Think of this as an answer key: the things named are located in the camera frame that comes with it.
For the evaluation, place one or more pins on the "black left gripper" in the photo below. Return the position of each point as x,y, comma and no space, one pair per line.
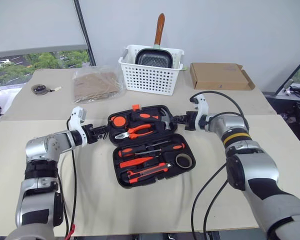
91,133

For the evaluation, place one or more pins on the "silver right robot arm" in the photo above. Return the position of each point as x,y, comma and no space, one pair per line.
252,162

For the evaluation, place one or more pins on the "clear bag of brown paper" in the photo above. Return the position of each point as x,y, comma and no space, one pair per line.
95,85

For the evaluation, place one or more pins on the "dark window frame post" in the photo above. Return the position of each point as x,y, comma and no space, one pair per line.
83,30

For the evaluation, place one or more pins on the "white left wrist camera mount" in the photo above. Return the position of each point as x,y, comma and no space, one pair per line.
76,122

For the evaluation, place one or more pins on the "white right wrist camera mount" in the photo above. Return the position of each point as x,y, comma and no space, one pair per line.
202,107

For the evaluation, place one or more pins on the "dark cluttered side desk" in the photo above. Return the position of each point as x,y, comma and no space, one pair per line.
297,120

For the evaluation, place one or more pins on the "black plastic tool case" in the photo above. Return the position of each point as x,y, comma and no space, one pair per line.
172,172

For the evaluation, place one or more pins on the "black tape roll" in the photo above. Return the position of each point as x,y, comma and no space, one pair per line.
177,160

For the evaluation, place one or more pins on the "white roller blind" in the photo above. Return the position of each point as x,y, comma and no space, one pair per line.
27,22

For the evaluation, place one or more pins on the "beige table cover sheet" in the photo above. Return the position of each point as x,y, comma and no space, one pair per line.
140,210
215,102

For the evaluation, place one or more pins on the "orange black tape measure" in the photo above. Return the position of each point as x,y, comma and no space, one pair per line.
118,121

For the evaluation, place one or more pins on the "white perforated plastic basket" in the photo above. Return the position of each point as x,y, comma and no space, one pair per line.
150,80

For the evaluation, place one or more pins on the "black orange short screwdriver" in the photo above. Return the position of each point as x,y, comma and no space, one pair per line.
126,151

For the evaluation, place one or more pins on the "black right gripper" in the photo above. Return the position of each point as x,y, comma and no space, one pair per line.
190,120

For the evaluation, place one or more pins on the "round black disc with tag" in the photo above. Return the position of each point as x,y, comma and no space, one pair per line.
38,89

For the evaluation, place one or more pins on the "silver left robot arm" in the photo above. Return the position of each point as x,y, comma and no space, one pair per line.
42,147

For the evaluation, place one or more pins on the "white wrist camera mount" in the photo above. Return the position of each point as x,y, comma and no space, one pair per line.
202,107
76,122

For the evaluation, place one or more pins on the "flat brown cardboard box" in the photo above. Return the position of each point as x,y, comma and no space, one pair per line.
215,76

